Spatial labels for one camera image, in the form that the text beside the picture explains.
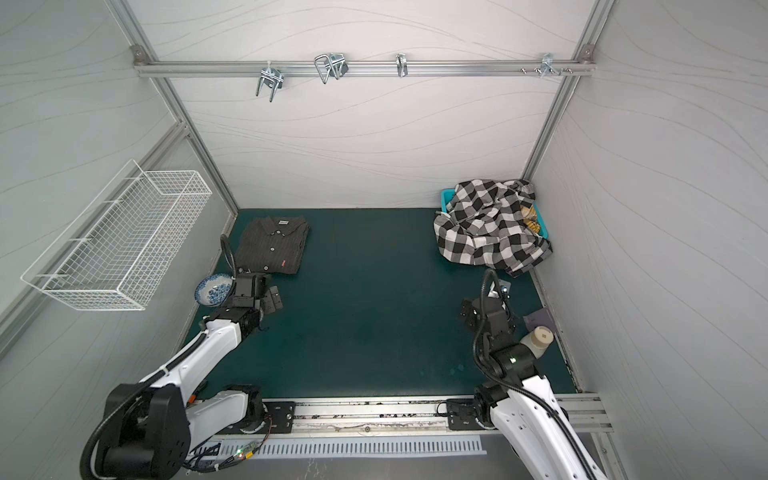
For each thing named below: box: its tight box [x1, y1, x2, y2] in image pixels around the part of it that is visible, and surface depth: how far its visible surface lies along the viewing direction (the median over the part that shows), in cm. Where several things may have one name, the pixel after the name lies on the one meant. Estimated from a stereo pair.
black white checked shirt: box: [433, 179, 553, 278], surface depth 103 cm
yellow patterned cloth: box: [520, 205, 540, 234], surface depth 106 cm
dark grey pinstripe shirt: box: [236, 215, 309, 275], surface depth 109 cm
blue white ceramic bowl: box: [194, 274, 235, 307], surface depth 97 cm
